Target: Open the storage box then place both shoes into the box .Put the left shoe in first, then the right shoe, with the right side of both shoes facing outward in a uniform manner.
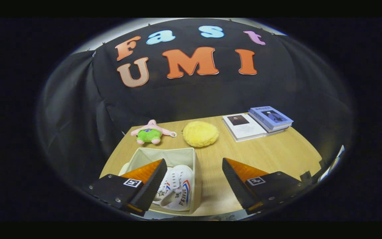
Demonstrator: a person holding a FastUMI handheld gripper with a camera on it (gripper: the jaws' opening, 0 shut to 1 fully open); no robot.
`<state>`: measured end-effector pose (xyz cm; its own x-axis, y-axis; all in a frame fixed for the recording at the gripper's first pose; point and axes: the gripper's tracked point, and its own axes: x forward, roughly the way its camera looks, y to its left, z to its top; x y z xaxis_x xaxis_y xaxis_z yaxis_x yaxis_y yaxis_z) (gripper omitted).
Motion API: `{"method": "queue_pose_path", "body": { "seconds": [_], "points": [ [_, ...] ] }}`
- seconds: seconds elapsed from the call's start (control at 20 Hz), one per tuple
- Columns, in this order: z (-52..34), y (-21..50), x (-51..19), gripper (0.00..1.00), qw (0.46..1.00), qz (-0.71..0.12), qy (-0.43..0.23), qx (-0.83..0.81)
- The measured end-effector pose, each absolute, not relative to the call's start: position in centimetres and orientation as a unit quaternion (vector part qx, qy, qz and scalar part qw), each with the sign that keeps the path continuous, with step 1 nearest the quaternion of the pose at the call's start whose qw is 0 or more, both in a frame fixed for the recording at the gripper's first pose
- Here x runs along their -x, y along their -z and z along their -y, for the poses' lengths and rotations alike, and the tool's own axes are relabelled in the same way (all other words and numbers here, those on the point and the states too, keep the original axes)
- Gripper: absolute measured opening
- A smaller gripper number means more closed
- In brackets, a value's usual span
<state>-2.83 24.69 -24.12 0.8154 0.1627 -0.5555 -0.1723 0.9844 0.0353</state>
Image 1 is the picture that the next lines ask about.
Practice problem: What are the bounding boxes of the beige fabric storage box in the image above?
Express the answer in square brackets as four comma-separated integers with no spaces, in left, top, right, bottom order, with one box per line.
[119,147,202,215]

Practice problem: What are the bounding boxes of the white striped canvas shoe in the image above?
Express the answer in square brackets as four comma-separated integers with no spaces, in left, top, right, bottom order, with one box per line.
[160,165,194,211]
[152,167,175,204]

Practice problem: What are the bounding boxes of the white book with dark portrait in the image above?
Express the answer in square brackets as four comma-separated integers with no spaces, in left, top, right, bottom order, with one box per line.
[223,113,268,142]

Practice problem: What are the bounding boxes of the black backdrop cloth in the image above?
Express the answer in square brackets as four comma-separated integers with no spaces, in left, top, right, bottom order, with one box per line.
[38,18,354,186]

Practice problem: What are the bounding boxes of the yellow round plush toy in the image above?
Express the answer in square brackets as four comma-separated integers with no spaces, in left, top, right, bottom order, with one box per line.
[182,121,220,148]

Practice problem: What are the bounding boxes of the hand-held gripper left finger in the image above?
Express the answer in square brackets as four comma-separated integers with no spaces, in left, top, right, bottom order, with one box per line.
[82,159,167,217]

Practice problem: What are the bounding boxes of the pink starfish plush toy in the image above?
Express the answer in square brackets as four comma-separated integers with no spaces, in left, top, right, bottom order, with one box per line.
[131,119,177,145]

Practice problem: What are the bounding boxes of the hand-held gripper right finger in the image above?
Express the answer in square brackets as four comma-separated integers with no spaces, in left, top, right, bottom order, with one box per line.
[222,158,306,215]

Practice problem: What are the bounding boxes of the blue book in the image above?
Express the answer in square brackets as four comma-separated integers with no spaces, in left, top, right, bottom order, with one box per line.
[248,106,294,133]

